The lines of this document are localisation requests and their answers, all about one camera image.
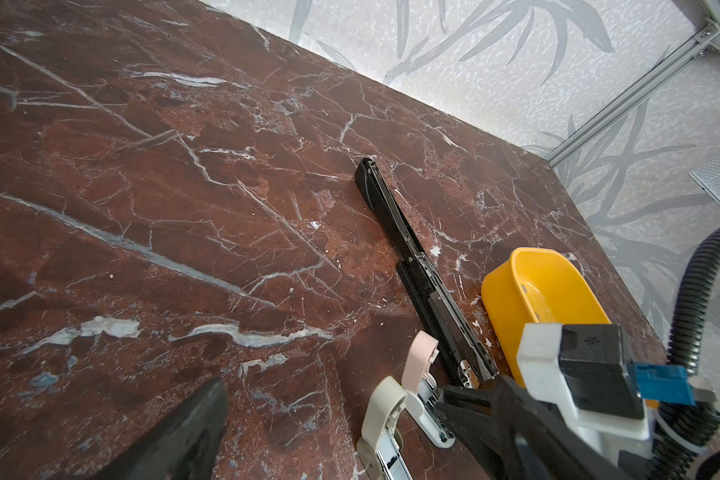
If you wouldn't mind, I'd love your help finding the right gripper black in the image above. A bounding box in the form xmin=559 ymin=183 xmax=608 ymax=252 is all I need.
xmin=434 ymin=386 xmax=508 ymax=479

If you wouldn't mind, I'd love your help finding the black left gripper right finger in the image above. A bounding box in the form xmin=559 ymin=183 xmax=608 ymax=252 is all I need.
xmin=492 ymin=377 xmax=628 ymax=479

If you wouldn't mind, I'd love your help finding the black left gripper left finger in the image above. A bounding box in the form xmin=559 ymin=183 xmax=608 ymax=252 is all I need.
xmin=92 ymin=378 xmax=228 ymax=479

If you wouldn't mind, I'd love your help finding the black metal stapler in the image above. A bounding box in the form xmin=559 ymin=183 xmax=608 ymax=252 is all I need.
xmin=355 ymin=158 xmax=499 ymax=389

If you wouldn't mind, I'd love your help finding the beige mini stapler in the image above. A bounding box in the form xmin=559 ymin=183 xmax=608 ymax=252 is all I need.
xmin=356 ymin=376 xmax=413 ymax=480

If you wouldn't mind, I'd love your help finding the yellow plastic tray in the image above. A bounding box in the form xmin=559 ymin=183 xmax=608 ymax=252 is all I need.
xmin=481 ymin=247 xmax=610 ymax=385

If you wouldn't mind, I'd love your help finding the aluminium frame corner post right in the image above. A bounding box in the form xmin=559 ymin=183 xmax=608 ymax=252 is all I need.
xmin=545 ymin=22 xmax=720 ymax=167

